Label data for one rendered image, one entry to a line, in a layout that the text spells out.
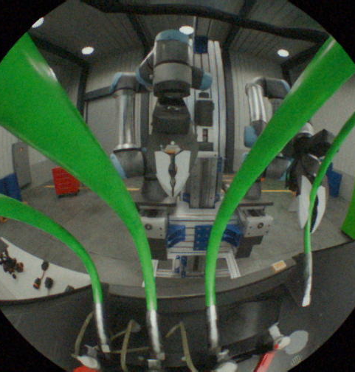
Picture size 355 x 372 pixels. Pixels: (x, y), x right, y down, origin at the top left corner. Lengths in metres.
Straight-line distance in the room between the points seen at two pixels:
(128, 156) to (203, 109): 0.42
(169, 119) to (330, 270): 0.55
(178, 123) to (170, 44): 0.19
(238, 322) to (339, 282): 0.34
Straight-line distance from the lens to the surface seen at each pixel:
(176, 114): 0.17
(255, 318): 0.56
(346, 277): 0.51
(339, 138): 0.23
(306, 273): 0.28
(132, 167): 0.63
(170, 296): 0.41
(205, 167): 0.81
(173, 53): 0.30
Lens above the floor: 1.31
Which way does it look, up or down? 18 degrees down
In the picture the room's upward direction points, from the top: straight up
